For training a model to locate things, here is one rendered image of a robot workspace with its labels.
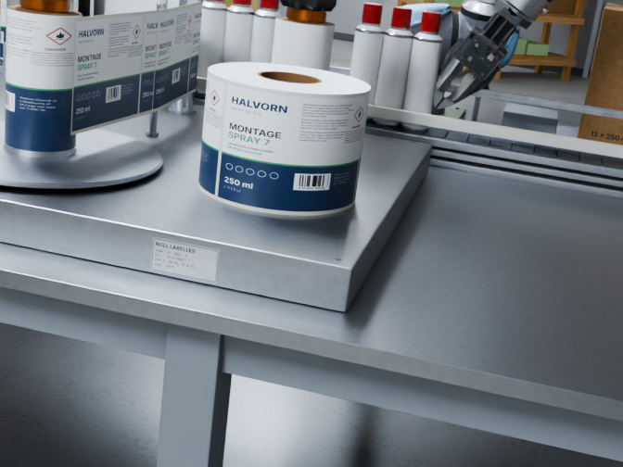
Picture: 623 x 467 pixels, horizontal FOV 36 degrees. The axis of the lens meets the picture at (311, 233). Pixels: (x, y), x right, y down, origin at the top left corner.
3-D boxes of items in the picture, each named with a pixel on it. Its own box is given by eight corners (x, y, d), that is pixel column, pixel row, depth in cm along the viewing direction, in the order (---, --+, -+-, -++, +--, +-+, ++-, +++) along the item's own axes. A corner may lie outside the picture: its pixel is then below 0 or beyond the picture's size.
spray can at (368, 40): (340, 119, 171) (356, 2, 164) (346, 114, 176) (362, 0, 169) (369, 123, 170) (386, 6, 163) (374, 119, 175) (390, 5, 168)
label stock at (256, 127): (375, 218, 115) (392, 99, 111) (210, 212, 110) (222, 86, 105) (331, 172, 133) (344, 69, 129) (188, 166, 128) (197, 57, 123)
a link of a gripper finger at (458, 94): (432, 111, 164) (467, 69, 161) (437, 106, 170) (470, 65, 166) (447, 122, 164) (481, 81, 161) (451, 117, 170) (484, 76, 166)
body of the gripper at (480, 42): (448, 56, 159) (495, -4, 155) (453, 51, 167) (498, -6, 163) (484, 84, 159) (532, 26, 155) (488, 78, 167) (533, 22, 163)
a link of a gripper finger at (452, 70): (418, 100, 164) (452, 57, 161) (423, 95, 170) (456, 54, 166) (433, 111, 164) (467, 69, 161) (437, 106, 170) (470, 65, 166)
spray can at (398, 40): (369, 123, 170) (385, 6, 164) (375, 119, 175) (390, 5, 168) (398, 128, 169) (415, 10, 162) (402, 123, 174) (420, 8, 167)
